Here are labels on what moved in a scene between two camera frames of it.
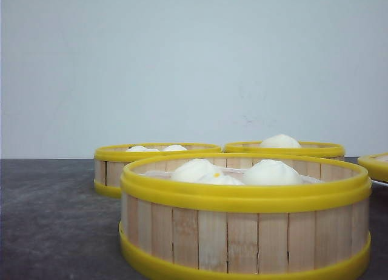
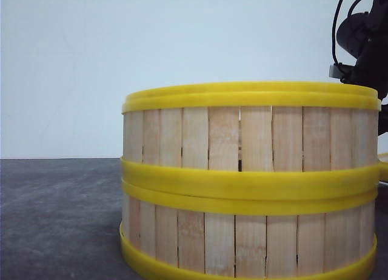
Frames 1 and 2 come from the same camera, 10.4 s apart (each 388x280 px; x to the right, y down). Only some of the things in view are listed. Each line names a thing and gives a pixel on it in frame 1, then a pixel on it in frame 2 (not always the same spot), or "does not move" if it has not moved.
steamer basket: (111, 160) to (251, 137)
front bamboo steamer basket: (245, 216) does not move
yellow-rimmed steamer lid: (376, 164) does not move
